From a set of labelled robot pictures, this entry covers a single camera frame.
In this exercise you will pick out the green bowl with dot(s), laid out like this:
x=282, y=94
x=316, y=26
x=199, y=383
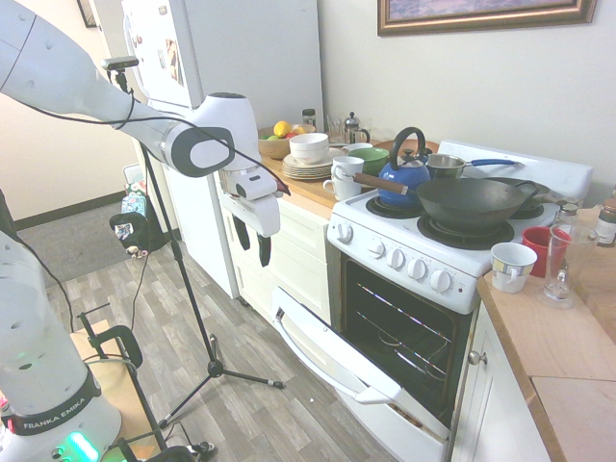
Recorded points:
x=368, y=159

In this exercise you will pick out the brown lidded spice jar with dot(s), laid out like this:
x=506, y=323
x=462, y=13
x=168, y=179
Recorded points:
x=607, y=223

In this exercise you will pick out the red cup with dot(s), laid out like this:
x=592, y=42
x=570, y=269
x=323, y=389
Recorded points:
x=536, y=243

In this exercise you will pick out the dark lidded glass jar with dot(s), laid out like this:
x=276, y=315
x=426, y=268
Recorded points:
x=309, y=117

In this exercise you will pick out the wooden fruit bowl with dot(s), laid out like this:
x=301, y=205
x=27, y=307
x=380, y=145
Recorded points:
x=272, y=144

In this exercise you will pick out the blue tea kettle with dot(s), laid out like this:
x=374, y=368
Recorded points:
x=403, y=178

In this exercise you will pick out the white cabinet with knob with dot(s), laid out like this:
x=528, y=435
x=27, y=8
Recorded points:
x=495, y=394

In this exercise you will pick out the colourful hanging bag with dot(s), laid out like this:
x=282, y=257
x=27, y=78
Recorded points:
x=132, y=226

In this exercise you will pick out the stack of white plates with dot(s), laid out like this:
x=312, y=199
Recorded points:
x=305, y=168

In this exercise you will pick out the white electric stove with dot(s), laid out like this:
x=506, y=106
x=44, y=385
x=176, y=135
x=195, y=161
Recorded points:
x=433, y=269

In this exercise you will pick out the small glass shaker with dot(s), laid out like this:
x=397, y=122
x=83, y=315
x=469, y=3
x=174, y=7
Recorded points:
x=567, y=214

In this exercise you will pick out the black camera tripod stand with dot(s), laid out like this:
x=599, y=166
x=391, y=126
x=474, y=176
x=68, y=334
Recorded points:
x=187, y=269

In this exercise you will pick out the glass french press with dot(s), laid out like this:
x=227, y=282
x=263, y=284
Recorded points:
x=355, y=127

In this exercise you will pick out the framed wall picture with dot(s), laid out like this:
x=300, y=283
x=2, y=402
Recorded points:
x=486, y=14

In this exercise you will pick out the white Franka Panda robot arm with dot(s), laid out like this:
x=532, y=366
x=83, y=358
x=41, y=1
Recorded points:
x=48, y=120

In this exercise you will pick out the black frying pan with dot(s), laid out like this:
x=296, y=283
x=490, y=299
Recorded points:
x=536, y=190

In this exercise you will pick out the white kitchen cabinet drawers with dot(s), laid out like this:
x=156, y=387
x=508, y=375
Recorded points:
x=284, y=250

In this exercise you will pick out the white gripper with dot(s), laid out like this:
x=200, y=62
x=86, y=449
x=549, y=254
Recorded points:
x=252, y=199

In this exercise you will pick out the black clamp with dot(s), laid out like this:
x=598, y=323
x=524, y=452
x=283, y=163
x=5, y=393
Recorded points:
x=115, y=346

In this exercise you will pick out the black wok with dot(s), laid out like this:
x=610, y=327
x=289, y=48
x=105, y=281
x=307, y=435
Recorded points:
x=457, y=199

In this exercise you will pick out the clear glass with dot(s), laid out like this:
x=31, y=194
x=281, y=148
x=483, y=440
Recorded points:
x=565, y=262

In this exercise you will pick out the yellow lemon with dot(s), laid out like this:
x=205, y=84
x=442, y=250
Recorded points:
x=282, y=128

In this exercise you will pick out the white ceramic bowl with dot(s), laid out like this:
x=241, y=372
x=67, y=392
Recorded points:
x=309, y=146

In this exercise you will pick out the black stereo camera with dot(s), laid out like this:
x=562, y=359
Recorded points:
x=119, y=62

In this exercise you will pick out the white patterned mug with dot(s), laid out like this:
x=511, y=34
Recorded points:
x=511, y=267

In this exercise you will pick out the white oven door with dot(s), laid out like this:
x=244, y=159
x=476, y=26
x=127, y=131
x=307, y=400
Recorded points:
x=346, y=356

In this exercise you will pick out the white refrigerator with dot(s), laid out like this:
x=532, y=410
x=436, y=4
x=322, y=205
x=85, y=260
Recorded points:
x=216, y=96

